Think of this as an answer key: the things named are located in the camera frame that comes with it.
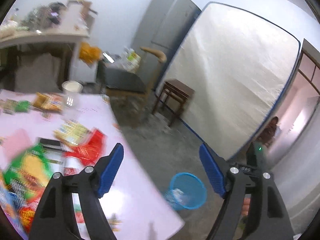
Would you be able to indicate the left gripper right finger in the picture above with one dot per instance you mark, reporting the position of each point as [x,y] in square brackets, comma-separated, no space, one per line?
[267,215]

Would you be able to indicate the orange plastic bag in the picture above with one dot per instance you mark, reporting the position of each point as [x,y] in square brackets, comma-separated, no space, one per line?
[89,54]

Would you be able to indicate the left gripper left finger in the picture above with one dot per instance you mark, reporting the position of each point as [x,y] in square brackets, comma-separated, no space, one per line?
[55,218]

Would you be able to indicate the white plastic bag on chair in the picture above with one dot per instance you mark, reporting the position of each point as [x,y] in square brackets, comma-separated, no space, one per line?
[130,60]

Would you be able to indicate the grey white desk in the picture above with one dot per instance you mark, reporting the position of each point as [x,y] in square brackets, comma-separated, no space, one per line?
[40,61]

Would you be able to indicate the orange chip bag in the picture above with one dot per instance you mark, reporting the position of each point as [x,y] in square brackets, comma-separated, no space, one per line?
[48,102]

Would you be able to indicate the white paper cup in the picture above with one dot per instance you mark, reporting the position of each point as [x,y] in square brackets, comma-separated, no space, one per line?
[72,87]

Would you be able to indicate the wooden armchair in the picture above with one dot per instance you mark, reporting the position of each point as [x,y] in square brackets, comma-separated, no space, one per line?
[115,82]

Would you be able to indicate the red snack bag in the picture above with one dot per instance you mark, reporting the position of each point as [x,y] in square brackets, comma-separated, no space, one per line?
[90,151]

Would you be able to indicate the dark wooden stool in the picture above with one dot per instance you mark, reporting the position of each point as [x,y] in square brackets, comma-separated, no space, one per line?
[177,91]

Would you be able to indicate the white tissue paper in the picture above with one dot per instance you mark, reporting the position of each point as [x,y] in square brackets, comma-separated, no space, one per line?
[179,196]

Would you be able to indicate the yellow noodle packet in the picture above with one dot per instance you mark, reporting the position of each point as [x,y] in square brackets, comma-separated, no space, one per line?
[71,133]

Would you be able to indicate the silver refrigerator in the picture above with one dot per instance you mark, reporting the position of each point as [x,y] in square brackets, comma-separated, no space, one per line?
[163,27]

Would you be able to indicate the clear plastic cup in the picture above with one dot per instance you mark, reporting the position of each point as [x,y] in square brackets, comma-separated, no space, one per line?
[69,108]

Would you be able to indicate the white mattress with blue trim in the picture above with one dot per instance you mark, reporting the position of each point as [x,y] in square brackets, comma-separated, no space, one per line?
[239,65]

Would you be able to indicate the shiny green snack packet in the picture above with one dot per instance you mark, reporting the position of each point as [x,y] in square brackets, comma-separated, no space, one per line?
[22,106]

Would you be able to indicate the person's right hand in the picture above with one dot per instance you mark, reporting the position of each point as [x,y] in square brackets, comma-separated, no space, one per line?
[245,206]

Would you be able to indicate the pink tablecloth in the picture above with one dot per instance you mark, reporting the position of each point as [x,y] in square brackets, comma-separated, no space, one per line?
[133,205]

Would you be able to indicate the blue mesh trash basket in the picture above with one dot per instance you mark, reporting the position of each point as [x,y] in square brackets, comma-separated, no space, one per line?
[192,186]

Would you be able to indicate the green yellow chip bag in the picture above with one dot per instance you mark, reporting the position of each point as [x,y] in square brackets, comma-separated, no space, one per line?
[28,174]

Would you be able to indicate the gold brown snack packet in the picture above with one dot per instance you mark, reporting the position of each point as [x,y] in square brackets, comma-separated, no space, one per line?
[9,106]

